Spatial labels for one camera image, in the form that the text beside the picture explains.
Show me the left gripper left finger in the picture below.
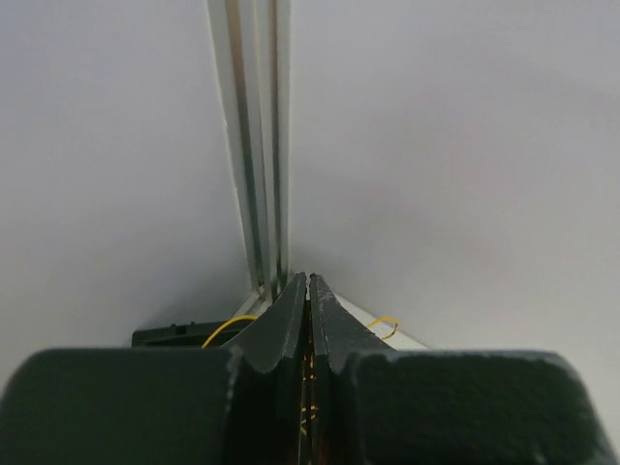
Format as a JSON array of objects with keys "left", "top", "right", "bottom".
[{"left": 1, "top": 273, "right": 306, "bottom": 464}]

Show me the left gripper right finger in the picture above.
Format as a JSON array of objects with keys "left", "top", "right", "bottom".
[{"left": 309, "top": 275, "right": 605, "bottom": 464}]

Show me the yellow grey striped cable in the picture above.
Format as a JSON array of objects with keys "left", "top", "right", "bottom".
[{"left": 201, "top": 314, "right": 401, "bottom": 437}]

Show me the black bin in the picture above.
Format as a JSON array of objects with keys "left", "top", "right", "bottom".
[{"left": 131, "top": 315, "right": 257, "bottom": 348}]

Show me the left aluminium frame post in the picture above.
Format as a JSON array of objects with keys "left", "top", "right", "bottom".
[{"left": 205, "top": 1, "right": 292, "bottom": 312}]

